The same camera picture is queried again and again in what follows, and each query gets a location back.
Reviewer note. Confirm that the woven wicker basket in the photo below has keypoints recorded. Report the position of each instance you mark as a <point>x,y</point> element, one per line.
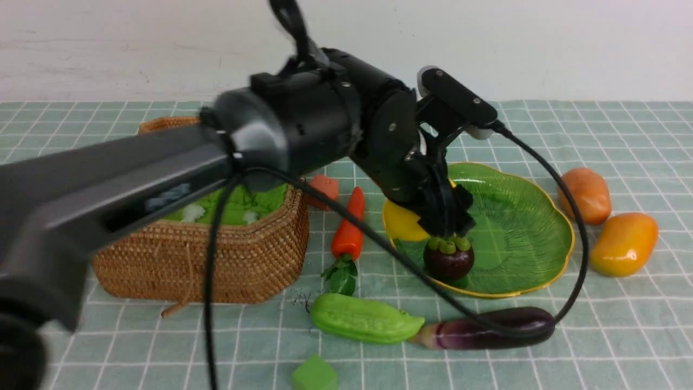
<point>216,254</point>

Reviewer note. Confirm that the orange yellow mango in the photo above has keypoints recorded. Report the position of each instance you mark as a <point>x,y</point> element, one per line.
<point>624,245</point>

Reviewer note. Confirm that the brown potato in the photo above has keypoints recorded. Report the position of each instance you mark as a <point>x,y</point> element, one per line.
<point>591,194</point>

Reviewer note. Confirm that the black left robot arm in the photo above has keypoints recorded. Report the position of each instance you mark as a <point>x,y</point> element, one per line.
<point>59,210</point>

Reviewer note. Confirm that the yellow lemon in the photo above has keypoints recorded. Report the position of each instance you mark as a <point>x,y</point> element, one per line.
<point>402,224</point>

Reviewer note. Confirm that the dark purple mangosteen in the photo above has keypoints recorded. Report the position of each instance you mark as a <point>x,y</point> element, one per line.
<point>448,258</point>

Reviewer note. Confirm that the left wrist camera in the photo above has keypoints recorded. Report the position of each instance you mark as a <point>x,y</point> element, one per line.
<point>441,88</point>

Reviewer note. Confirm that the purple eggplant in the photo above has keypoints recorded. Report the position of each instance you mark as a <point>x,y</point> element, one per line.
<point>463,334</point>

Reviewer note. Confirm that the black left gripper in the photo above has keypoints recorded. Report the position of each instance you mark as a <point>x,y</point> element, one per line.
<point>403,150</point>

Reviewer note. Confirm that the green bitter gourd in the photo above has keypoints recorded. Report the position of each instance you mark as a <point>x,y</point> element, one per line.
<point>363,320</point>

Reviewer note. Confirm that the orange carrot with leaves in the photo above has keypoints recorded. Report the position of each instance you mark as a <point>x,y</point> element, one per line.
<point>346,247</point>

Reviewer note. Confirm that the green foam cube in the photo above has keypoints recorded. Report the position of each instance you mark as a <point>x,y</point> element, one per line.
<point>315,373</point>

